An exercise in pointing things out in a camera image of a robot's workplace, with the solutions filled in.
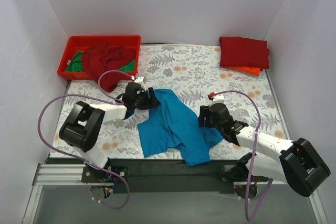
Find teal blue t-shirt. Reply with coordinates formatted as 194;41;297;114
138;89;223;167

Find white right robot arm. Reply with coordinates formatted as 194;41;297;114
198;103;331;197

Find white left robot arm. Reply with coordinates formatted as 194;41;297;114
59;81;160;168

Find crumpled dark red t-shirt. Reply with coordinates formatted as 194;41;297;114
81;44;137;92

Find folded orange t-shirt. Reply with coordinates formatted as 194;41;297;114
226;67;261;76

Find green t-shirt in bin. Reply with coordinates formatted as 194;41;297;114
65;50;135;72

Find folded dark red t-shirt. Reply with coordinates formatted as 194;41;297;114
219;36;269;69

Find red plastic bin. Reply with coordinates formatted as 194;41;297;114
57;35;141;80

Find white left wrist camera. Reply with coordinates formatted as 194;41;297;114
134;77;147;91

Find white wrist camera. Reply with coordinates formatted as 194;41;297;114
134;77;147;91
208;92;225;106

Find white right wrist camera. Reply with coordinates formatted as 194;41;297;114
208;92;225;106

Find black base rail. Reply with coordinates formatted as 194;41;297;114
46;155;271;195

